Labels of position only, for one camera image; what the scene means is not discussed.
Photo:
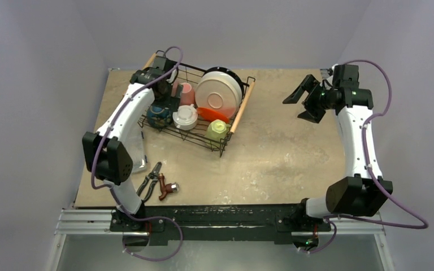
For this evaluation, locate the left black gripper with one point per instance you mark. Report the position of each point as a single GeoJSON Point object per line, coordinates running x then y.
{"type": "Point", "coordinates": [170, 103]}

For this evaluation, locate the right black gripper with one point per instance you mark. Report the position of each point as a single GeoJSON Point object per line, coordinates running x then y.
{"type": "Point", "coordinates": [315, 100]}

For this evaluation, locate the dark ceramic bowl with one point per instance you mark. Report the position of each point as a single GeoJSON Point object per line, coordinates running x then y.
{"type": "Point", "coordinates": [159, 118]}

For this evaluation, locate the white enamel mug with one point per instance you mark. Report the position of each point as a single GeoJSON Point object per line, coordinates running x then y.
{"type": "Point", "coordinates": [186, 117]}

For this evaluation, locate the black wire dish rack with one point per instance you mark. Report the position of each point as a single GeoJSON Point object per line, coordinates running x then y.
{"type": "Point", "coordinates": [191, 74]}

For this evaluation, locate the orange plate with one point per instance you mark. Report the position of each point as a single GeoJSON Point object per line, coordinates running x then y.
{"type": "Point", "coordinates": [211, 115]}

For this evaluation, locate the pink rimmed large plate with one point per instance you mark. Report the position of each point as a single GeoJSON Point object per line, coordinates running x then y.
{"type": "Point", "coordinates": [228, 109]}

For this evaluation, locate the red rimmed plate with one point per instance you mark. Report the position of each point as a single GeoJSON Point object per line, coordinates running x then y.
{"type": "Point", "coordinates": [229, 76]}

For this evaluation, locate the green mug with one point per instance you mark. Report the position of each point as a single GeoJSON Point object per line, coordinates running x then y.
{"type": "Point", "coordinates": [217, 130]}

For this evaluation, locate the light pink mug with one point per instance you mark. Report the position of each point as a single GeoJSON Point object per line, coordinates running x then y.
{"type": "Point", "coordinates": [174, 88]}

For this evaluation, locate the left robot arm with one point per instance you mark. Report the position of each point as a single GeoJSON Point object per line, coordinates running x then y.
{"type": "Point", "coordinates": [115, 150]}

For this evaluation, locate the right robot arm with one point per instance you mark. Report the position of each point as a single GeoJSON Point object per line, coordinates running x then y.
{"type": "Point", "coordinates": [363, 190]}

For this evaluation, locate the clear plastic screw box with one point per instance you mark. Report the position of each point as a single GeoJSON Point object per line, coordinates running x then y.
{"type": "Point", "coordinates": [136, 149]}

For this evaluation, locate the black pliers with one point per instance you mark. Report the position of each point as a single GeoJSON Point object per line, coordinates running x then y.
{"type": "Point", "coordinates": [150, 180]}

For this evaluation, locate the brown handled tool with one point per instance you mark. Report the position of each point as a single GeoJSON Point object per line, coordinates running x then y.
{"type": "Point", "coordinates": [166, 188]}

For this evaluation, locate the black base frame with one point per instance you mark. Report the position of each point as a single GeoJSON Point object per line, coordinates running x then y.
{"type": "Point", "coordinates": [278, 223]}

